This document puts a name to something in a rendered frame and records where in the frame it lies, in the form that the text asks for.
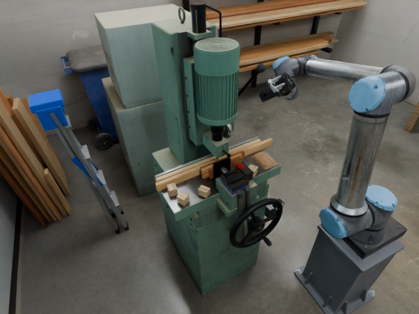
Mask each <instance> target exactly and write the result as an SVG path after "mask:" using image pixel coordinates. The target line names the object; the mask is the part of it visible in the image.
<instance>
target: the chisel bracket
mask: <svg viewBox="0 0 419 314"><path fill-rule="evenodd" d="M202 136H203V144H204V145H205V146H206V148H207V149H208V150H209V151H210V152H211V153H212V154H213V155H214V156H215V157H216V158H219V157H222V156H224V155H226V154H225V153H223V152H222V150H225V152H227V153H229V142H228V141H227V140H226V139H225V138H224V137H223V139H222V140H221V141H213V140H212V132H211V130H209V131H206V132H203V133H202Z"/></svg>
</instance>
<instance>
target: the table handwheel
mask: <svg viewBox="0 0 419 314"><path fill-rule="evenodd" d="M270 204H273V205H275V206H276V207H277V211H276V215H273V216H271V217H268V218H265V219H263V220H262V219H261V218H260V217H259V216H255V213H254V212H255V211H257V210H258V209H260V208H262V207H264V206H267V205H270ZM243 210H244V212H243V213H242V214H241V215H240V216H239V217H238V218H237V220H236V221H235V223H234V224H233V226H232V228H231V231H230V234H229V240H230V243H231V244H232V245H233V246H234V247H236V248H246V247H250V246H252V245H254V244H256V243H258V242H259V241H261V240H262V236H263V235H265V236H267V235H268V234H269V233H270V232H271V231H272V230H273V229H274V228H275V227H276V225H277V223H278V222H279V220H280V218H281V216H282V212H283V206H282V203H281V202H280V201H279V200H278V199H275V198H267V199H263V200H261V201H258V202H256V203H255V204H253V205H252V206H250V207H249V208H247V209H246V208H245V209H243ZM246 219H248V220H249V225H250V226H251V229H250V230H249V232H248V233H247V234H246V235H245V237H244V238H243V239H242V241H241V242H238V241H237V240H236V234H237V231H238V229H239V228H240V226H241V224H242V223H243V222H244V221H245V220H246ZM271 220H272V222H271V223H270V225H268V226H267V227H266V228H265V229H264V230H263V231H262V232H261V233H260V234H259V235H257V236H256V237H254V238H252V239H250V240H247V239H248V237H249V236H250V235H251V234H252V233H253V232H259V231H261V230H262V229H263V228H264V226H265V222H268V221H271ZM246 240H247V241H246Z"/></svg>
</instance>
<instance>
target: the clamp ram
mask: <svg viewBox="0 0 419 314"><path fill-rule="evenodd" d="M230 166H231V158H225V159H222V160H220V161H217V162H215V163H213V177H214V179H216V178H218V177H220V176H221V174H224V173H226V172H228V171H230Z"/></svg>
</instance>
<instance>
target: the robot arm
mask: <svg viewBox="0 0 419 314"><path fill-rule="evenodd" d="M272 66H273V71H274V73H275V76H276V78H274V79H273V78H270V79H268V85H269V89H267V90H264V91H262V92H261V93H260V94H259V97H260V99H261V101H262V102H265V101H267V100H270V99H272V98H274V97H282V98H284V99H286V100H295V99H296V98H297V97H298V96H299V94H300V88H299V86H298V84H297V82H296V78H295V76H297V75H302V74H306V75H313V76H316V77H321V78H325V79H329V80H335V81H338V82H343V83H347V84H351V85H353V86H352V88H351V89H350V93H349V102H350V103H351V104H350V106H351V107H352V108H353V110H354V114H353V118H352V123H351V127H350V133H349V138H348V142H347V147H346V151H345V156H344V162H343V166H342V171H341V175H340V181H339V186H338V190H337V193H336V194H334V195H333V196H332V197H331V199H330V206H329V207H325V208H323V209H322V210H321V212H320V219H321V221H322V224H323V226H324V227H325V229H326V230H327V232H328V233H329V234H330V235H332V236H333V237H335V238H337V239H341V238H344V237H348V236H350V237H351V238H352V239H353V240H355V241H356V242H358V243H361V244H364V245H377V244H379V243H381V241H382V240H383V238H384V236H385V225H386V223H387V222H388V220H389V218H390V216H391V215H392V213H393V212H394V210H395V209H396V206H397V199H396V197H395V195H394V194H393V193H392V192H391V191H389V190H388V189H386V188H383V187H381V186H378V185H373V184H371V185H369V182H370V178H371V175H372V171H373V167H374V165H375V161H376V158H377V154H378V150H379V148H380V144H381V140H382V136H383V133H384V129H385V125H386V123H387V119H388V116H389V115H390V112H391V109H392V105H394V104H397V103H400V102H403V101H404V100H406V99H408V98H409V97H410V96H411V95H412V93H413V92H414V90H415V87H416V84H417V82H416V78H415V76H414V74H413V73H412V72H411V71H410V70H409V69H407V68H405V67H402V66H399V65H387V66H385V67H384V68H381V67H373V66H369V65H360V64H352V63H347V62H339V61H334V60H326V59H318V58H317V57H316V56H315V55H307V56H303V57H298V58H295V59H289V57H288V56H284V57H281V58H280V59H277V60H276V61H275V62H274V63H273V65H272Z"/></svg>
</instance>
